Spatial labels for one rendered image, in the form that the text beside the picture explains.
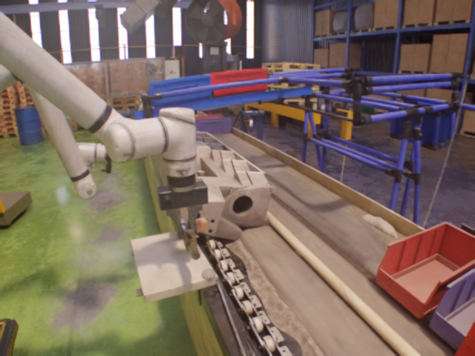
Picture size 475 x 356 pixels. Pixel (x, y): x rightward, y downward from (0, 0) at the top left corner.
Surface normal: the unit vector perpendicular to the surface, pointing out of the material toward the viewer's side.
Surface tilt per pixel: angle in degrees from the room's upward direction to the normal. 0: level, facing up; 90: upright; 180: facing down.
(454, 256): 88
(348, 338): 0
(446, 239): 88
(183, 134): 90
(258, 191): 90
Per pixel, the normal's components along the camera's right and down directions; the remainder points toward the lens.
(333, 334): 0.00, -0.93
